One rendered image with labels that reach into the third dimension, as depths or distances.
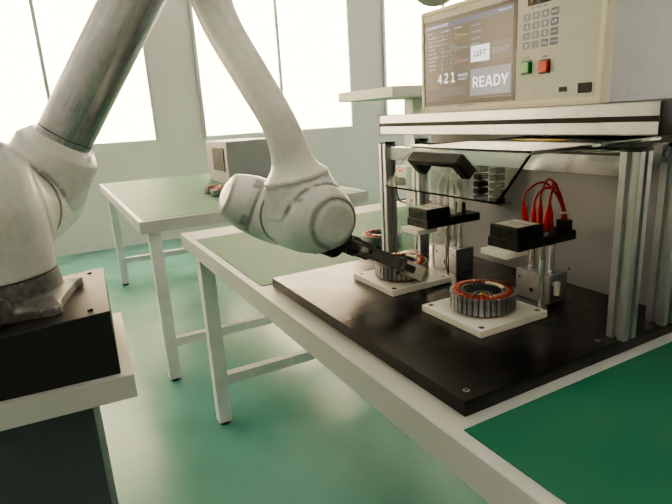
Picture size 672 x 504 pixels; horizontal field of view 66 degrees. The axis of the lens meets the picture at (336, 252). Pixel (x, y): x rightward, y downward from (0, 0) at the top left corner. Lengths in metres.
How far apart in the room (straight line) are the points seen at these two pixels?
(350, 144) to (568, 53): 5.33
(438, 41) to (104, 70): 0.66
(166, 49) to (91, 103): 4.45
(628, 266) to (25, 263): 0.90
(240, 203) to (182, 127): 4.62
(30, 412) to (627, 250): 0.90
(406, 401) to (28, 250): 0.61
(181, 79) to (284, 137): 4.76
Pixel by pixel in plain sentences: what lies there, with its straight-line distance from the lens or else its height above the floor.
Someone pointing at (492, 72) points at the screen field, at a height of 1.18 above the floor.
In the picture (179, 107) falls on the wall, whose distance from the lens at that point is 5.49.
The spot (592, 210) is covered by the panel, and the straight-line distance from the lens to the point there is 1.08.
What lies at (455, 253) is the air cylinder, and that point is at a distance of 1.16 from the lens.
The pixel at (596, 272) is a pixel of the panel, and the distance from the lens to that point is 1.10.
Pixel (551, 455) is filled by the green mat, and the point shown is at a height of 0.75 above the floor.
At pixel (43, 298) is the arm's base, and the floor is 0.87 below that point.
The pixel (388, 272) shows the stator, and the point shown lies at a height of 0.80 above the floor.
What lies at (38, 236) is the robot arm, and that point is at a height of 0.96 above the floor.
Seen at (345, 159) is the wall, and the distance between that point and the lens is 6.17.
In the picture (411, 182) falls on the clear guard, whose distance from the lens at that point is 0.79.
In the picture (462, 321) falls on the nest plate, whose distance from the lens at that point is 0.88.
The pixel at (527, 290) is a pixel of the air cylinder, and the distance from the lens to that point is 1.03.
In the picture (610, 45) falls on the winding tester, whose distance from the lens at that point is 0.92.
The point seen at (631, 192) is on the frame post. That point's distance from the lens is 0.84.
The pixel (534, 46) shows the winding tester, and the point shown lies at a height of 1.21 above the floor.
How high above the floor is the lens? 1.12
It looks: 15 degrees down
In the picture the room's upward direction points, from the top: 3 degrees counter-clockwise
